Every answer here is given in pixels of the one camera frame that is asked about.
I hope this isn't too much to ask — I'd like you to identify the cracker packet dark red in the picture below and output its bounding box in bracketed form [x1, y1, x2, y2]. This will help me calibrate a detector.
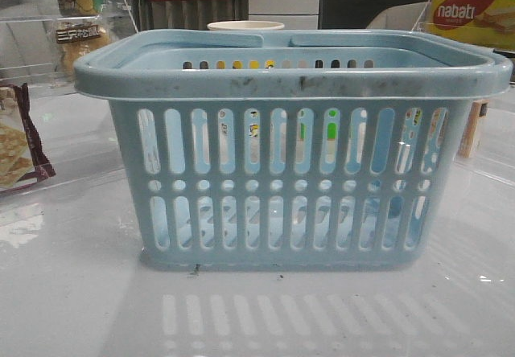
[1, 84, 56, 194]

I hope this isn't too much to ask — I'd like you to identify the yellow nabati wafer box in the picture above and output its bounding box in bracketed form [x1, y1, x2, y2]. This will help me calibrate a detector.
[425, 0, 515, 51]

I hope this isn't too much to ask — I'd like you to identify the light blue plastic basket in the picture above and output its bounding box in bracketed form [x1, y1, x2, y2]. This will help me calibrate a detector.
[73, 29, 513, 269]

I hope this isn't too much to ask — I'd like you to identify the beige small carton box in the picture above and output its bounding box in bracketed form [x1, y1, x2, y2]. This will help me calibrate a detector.
[457, 99, 489, 158]

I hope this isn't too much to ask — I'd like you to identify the yellow popcorn paper cup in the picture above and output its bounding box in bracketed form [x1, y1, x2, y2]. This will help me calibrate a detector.
[207, 20, 285, 31]

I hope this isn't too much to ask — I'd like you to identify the clear acrylic shelf left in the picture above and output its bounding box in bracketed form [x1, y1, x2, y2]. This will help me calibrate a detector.
[1, 0, 137, 96]

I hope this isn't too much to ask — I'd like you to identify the rubiks cube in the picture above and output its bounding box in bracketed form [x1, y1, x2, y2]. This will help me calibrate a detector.
[295, 109, 338, 166]

